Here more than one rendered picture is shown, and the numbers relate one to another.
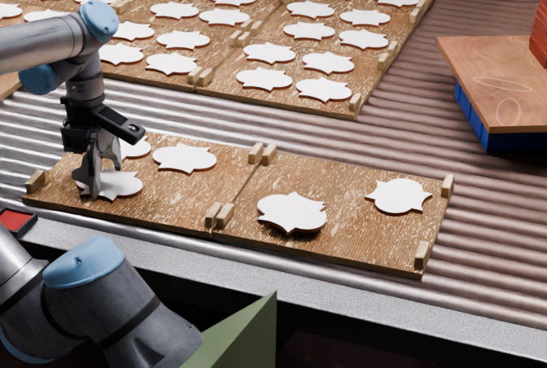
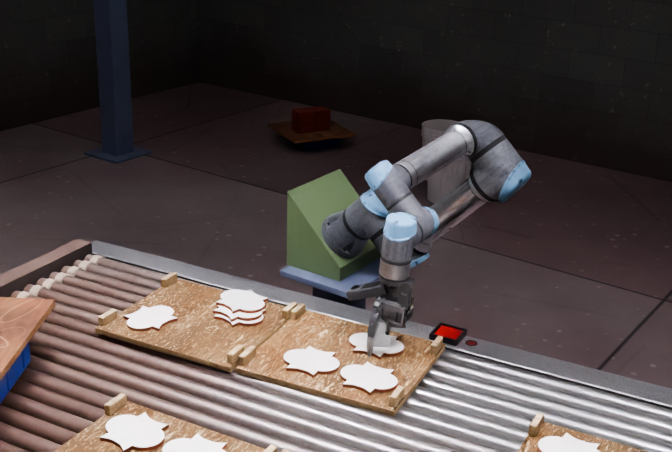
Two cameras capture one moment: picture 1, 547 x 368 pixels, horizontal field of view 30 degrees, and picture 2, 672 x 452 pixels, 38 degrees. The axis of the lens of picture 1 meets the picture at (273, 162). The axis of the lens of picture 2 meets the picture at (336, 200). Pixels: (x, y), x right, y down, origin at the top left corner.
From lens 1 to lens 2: 400 cm
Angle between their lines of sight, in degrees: 130
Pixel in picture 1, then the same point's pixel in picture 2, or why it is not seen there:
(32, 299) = not seen: hidden behind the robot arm
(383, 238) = (183, 296)
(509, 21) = not seen: outside the picture
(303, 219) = (237, 294)
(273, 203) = (253, 305)
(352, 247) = (208, 294)
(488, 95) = (17, 326)
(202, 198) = (302, 331)
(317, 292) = (242, 285)
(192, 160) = (304, 355)
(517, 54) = not seen: outside the picture
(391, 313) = (205, 273)
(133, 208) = (357, 329)
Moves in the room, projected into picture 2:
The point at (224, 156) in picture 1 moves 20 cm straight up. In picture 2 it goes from (274, 364) to (275, 289)
